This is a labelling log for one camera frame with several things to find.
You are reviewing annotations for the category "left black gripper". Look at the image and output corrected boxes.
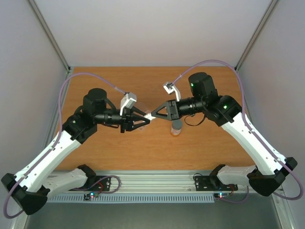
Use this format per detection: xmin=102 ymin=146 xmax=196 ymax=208
xmin=95 ymin=106 xmax=151 ymax=133

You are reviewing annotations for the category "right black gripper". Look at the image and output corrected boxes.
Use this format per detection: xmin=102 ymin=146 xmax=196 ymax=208
xmin=151 ymin=97 xmax=205 ymax=120

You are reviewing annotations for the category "orange pill bottle grey cap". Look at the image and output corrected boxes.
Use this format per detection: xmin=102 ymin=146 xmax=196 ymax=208
xmin=171 ymin=119 xmax=183 ymax=136

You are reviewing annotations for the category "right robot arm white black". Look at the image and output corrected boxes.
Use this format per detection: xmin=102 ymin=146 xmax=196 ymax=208
xmin=151 ymin=72 xmax=297 ymax=197

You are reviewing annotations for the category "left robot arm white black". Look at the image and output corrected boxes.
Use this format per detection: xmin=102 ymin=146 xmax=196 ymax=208
xmin=1 ymin=88 xmax=150 ymax=215

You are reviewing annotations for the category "left small circuit board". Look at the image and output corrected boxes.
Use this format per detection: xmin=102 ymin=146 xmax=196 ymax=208
xmin=83 ymin=192 xmax=99 ymax=201

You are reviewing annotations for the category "small circuit board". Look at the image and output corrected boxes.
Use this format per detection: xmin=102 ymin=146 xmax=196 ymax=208
xmin=83 ymin=192 xmax=99 ymax=201
xmin=214 ymin=192 xmax=233 ymax=199

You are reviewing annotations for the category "right small circuit board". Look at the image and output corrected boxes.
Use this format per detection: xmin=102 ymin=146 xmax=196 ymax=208
xmin=214 ymin=192 xmax=233 ymax=199

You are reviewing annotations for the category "aluminium front frame rail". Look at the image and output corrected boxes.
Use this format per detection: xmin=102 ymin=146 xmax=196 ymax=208
xmin=21 ymin=169 xmax=284 ymax=193

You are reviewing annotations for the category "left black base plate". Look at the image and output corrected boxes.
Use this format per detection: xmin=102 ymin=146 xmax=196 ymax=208
xmin=70 ymin=176 xmax=112 ymax=191

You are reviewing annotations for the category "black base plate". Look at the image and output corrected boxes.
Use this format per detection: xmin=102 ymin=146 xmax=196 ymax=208
xmin=193 ymin=173 xmax=238 ymax=192
xmin=70 ymin=176 xmax=112 ymax=191

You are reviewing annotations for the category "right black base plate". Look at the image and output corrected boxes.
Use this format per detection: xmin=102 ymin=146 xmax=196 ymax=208
xmin=193 ymin=173 xmax=238 ymax=192

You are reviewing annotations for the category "grey slotted cable duct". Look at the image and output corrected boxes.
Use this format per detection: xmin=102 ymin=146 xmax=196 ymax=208
xmin=48 ymin=193 xmax=214 ymax=204

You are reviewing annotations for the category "left aluminium corner post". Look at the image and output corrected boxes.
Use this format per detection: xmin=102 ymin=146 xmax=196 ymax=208
xmin=27 ymin=0 xmax=71 ymax=72

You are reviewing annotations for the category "aluminium corner post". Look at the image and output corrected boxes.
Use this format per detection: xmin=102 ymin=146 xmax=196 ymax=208
xmin=27 ymin=0 xmax=71 ymax=72
xmin=235 ymin=0 xmax=280 ymax=71

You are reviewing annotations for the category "right aluminium corner post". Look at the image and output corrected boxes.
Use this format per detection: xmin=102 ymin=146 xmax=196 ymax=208
xmin=235 ymin=0 xmax=280 ymax=71

